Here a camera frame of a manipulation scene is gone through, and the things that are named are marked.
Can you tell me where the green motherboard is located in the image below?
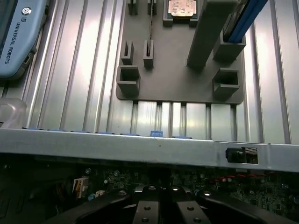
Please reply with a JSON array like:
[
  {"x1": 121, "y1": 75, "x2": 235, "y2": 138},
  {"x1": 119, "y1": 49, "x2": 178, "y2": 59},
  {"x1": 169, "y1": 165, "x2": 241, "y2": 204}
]
[{"x1": 42, "y1": 163, "x2": 299, "y2": 224}]

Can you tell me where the blue grey teach pendant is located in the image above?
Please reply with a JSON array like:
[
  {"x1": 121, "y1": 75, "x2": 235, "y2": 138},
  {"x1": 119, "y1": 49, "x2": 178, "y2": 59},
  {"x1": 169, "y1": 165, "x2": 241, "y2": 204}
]
[{"x1": 0, "y1": 0, "x2": 47, "y2": 80}]

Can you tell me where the red black twisted wire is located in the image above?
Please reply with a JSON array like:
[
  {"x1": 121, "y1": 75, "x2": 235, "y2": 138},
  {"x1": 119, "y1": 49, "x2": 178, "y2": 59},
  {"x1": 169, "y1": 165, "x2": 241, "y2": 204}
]
[{"x1": 209, "y1": 171, "x2": 276, "y2": 184}]

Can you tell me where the silver CPU chip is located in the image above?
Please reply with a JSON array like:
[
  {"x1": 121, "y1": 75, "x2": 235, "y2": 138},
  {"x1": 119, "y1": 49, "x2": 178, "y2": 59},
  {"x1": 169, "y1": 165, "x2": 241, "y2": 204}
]
[{"x1": 168, "y1": 0, "x2": 199, "y2": 18}]

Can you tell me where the loose green RAM stick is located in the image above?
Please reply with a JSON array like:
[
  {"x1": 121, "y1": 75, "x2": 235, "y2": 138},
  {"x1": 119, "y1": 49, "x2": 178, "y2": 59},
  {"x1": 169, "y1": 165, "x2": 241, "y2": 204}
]
[{"x1": 148, "y1": 0, "x2": 156, "y2": 57}]

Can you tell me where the open black PC case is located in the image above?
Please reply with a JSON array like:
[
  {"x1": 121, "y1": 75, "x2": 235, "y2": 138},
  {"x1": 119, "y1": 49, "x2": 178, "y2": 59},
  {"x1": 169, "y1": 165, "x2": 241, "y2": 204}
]
[{"x1": 0, "y1": 98, "x2": 299, "y2": 224}]

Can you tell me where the grey parts rack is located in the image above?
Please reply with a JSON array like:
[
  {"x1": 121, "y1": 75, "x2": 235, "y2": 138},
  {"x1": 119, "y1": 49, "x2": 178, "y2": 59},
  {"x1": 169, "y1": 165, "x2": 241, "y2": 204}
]
[{"x1": 115, "y1": 0, "x2": 247, "y2": 107}]

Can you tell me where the white motherboard power connector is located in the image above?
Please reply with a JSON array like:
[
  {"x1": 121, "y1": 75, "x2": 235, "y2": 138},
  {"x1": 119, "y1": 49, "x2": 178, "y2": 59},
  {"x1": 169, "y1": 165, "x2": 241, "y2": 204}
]
[{"x1": 73, "y1": 177, "x2": 91, "y2": 199}]

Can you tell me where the hard disk with blue carrier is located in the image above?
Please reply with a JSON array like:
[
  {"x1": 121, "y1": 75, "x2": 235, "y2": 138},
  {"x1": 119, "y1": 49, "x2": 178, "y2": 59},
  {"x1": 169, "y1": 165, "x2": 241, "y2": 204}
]
[{"x1": 221, "y1": 0, "x2": 269, "y2": 45}]

